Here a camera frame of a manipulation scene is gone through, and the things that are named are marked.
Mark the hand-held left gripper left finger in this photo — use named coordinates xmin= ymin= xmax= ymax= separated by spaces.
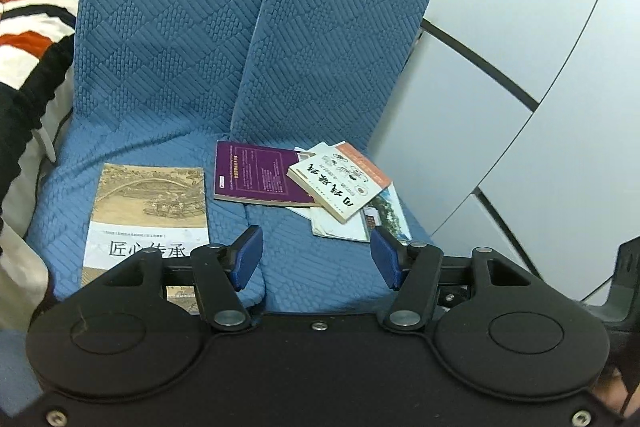
xmin=90 ymin=224 xmax=264 ymax=334

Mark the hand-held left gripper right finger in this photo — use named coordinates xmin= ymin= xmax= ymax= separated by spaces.
xmin=371 ymin=225 xmax=548 ymax=334

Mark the photo cover booklet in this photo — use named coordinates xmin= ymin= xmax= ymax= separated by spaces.
xmin=311 ymin=182 xmax=413 ymax=243

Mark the purple book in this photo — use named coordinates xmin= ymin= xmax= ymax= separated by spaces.
xmin=214 ymin=140 xmax=323 ymax=208

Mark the white and orange book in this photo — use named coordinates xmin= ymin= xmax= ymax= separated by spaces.
xmin=286 ymin=141 xmax=392 ymax=224

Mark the painting cover book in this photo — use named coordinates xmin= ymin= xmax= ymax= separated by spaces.
xmin=81 ymin=163 xmax=211 ymax=315

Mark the person's right hand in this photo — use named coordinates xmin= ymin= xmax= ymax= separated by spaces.
xmin=595 ymin=364 xmax=638 ymax=423

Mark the beige pillow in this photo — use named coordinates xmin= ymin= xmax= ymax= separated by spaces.
xmin=0 ymin=67 xmax=76 ymax=333

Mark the blue quilted sofa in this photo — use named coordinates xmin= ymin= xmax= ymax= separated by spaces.
xmin=25 ymin=0 xmax=438 ymax=313

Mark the black fuzzy cloth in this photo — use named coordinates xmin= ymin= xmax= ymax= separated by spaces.
xmin=0 ymin=32 xmax=76 ymax=218

